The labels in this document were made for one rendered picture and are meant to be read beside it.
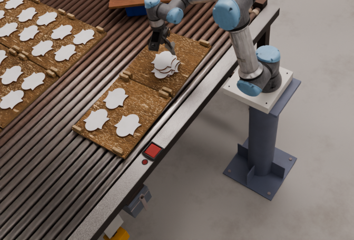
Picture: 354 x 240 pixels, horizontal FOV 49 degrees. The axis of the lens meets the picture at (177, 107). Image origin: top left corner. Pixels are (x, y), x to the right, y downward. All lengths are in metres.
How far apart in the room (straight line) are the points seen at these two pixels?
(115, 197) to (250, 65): 0.84
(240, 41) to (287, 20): 2.20
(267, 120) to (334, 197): 0.84
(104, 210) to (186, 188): 1.09
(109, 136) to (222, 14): 0.83
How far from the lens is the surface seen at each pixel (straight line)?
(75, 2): 2.85
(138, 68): 2.19
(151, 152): 1.85
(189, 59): 2.18
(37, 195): 1.95
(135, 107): 2.01
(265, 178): 2.78
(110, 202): 1.80
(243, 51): 1.68
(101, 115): 2.02
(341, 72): 3.43
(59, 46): 2.51
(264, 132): 2.30
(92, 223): 1.79
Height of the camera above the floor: 2.49
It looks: 52 degrees down
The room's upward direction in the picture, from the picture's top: 12 degrees counter-clockwise
